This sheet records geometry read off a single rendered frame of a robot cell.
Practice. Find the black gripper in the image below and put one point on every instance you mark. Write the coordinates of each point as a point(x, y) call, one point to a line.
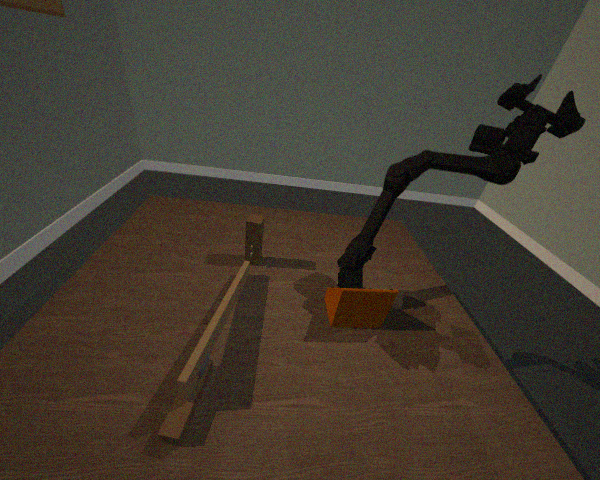
point(566, 120)

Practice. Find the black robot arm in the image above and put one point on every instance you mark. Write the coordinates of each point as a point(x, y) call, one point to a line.
point(500, 167)

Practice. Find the long wooden rail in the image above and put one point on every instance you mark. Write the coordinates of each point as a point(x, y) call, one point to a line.
point(191, 372)

